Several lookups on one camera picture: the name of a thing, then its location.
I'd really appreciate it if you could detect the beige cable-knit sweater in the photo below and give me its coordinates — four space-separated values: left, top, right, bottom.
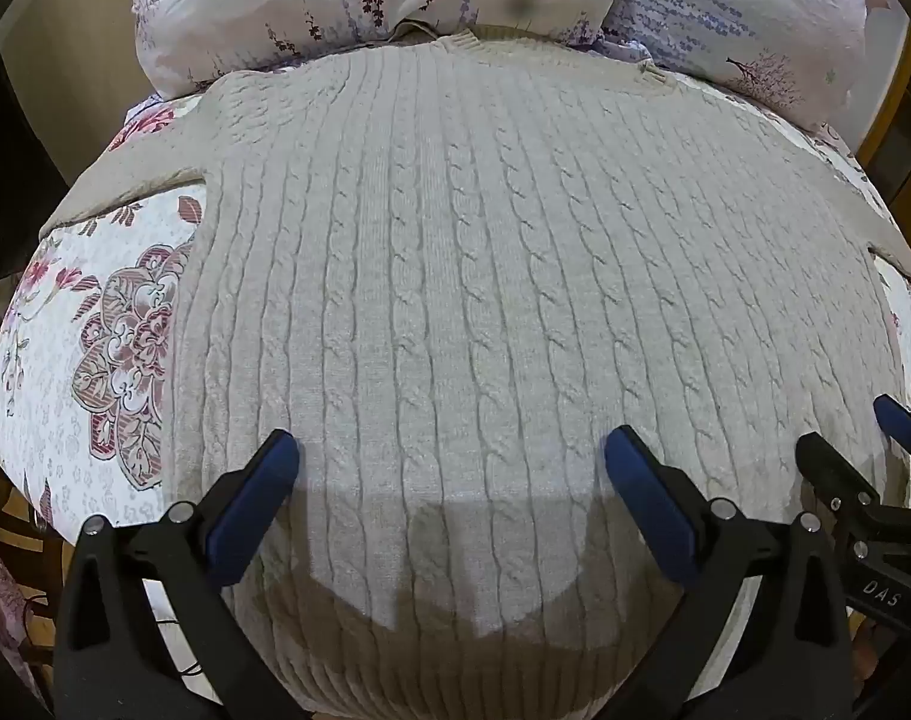
39 25 911 720

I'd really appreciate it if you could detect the blue floral print pillow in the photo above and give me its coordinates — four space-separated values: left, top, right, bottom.
560 0 889 132

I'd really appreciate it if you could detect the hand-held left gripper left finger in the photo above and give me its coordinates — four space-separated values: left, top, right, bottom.
54 427 302 720

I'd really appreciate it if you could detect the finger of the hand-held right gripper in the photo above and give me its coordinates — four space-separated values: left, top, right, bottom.
873 393 911 467
795 431 883 542

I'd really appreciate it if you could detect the black cable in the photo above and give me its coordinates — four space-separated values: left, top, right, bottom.
151 617 205 682

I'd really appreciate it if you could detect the floral quilted bed sheet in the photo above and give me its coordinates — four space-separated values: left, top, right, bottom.
0 79 911 550

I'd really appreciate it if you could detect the wooden bed frame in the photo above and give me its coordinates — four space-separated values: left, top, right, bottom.
854 11 911 192

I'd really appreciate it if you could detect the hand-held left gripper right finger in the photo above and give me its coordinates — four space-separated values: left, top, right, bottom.
603 424 855 720

